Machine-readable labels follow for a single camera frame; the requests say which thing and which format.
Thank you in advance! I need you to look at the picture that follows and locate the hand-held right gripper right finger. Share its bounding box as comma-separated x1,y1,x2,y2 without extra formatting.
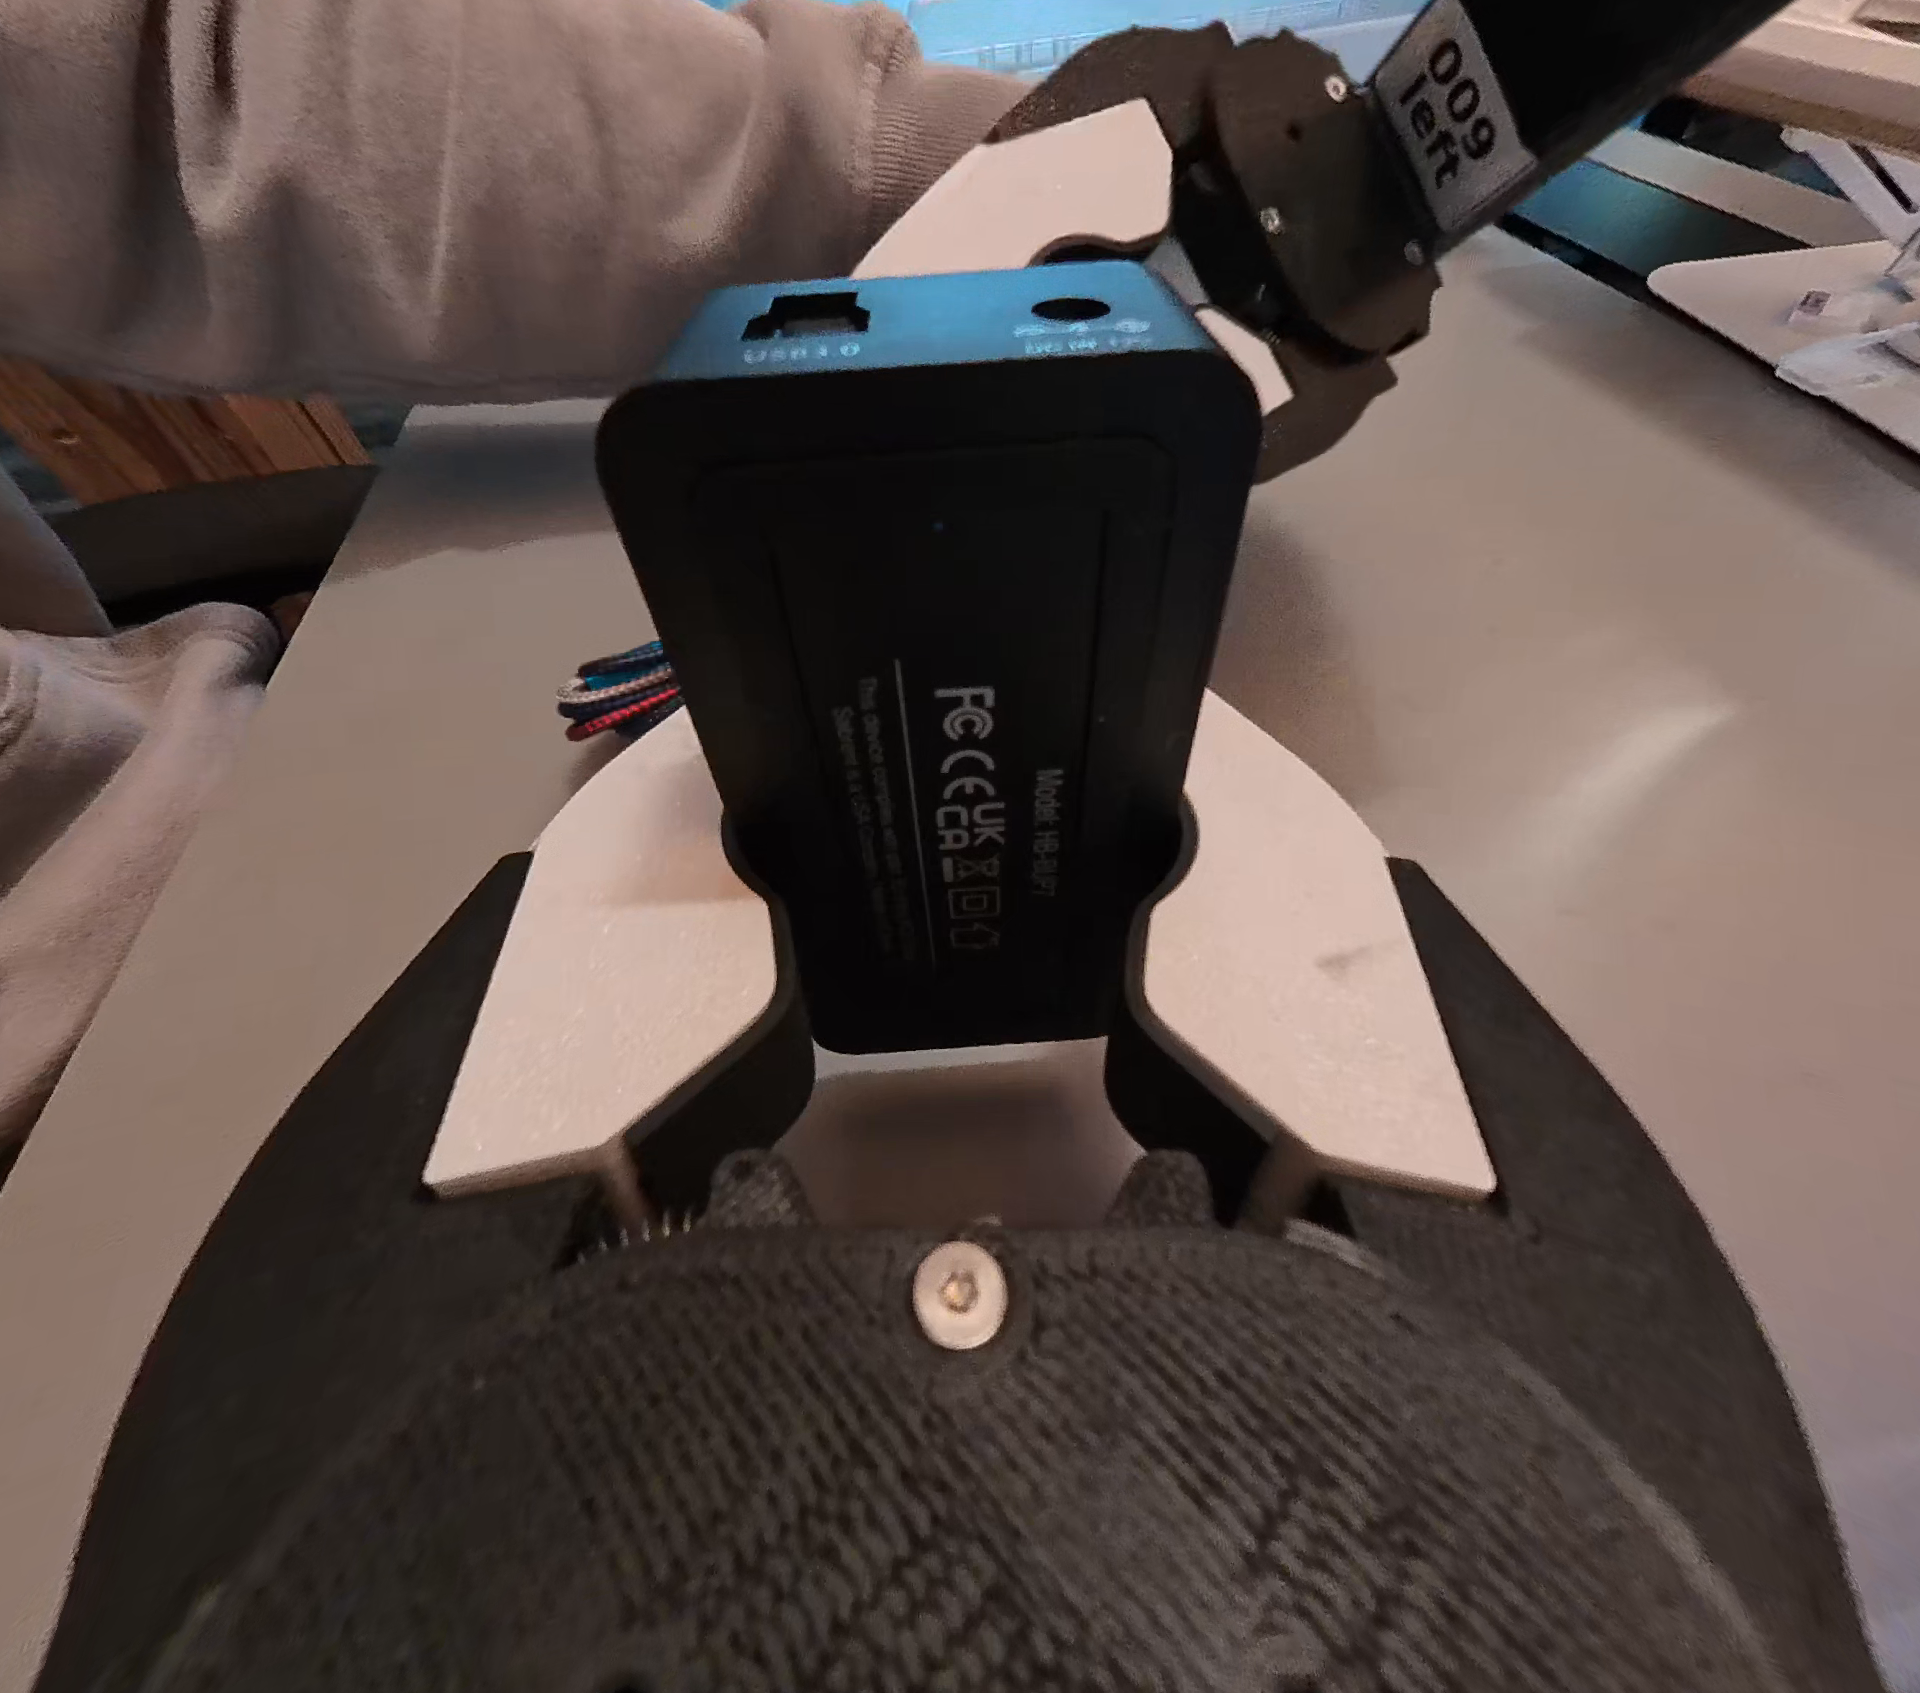
1104,683,1498,1239

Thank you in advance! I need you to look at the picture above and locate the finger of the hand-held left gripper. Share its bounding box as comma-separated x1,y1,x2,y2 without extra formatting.
848,95,1189,286
1224,311,1399,481

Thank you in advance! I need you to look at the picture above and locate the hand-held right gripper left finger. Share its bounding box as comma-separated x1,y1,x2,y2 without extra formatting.
418,712,817,1239

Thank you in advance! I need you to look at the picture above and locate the black hub box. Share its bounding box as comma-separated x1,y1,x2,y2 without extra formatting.
601,261,1261,1059

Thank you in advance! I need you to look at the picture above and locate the person's left forearm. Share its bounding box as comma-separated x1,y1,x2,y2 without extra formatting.
0,0,1030,410

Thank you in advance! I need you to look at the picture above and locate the grey desk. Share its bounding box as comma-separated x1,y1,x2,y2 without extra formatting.
0,0,1920,1693

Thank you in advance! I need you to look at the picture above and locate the pale plastic bin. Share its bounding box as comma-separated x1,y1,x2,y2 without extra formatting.
906,0,1461,91

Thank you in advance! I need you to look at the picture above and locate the white stand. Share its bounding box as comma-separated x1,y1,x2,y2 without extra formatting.
1651,124,1920,455

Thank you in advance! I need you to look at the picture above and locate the clear plastic bag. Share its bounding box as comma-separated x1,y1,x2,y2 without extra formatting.
1772,280,1920,455

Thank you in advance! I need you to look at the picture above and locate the person's grey sweater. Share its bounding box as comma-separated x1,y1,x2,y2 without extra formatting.
0,469,287,1160

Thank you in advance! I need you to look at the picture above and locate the black chair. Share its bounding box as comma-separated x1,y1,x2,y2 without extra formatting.
66,464,378,635

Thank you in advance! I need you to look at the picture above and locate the wooden panel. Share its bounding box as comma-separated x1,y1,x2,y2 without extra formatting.
0,364,378,511

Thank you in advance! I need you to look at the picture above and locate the blue braided cable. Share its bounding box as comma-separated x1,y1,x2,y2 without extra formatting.
556,638,678,704

